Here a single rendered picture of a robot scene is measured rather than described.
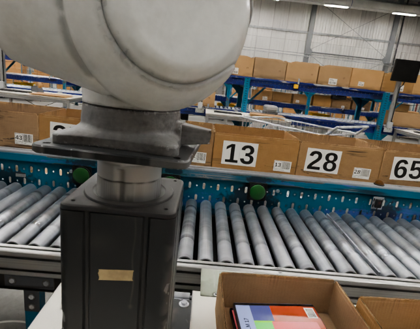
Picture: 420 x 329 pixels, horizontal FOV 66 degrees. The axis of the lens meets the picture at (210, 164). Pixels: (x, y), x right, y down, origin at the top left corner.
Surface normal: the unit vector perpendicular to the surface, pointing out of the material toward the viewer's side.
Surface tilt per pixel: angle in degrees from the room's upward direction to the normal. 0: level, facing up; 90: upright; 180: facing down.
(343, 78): 90
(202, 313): 0
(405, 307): 90
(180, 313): 0
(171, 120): 84
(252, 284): 89
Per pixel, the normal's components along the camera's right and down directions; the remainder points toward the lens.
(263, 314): 0.11, -0.96
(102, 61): -0.37, 0.77
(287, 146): 0.03, 0.26
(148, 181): 0.72, 0.24
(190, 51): 0.41, 0.22
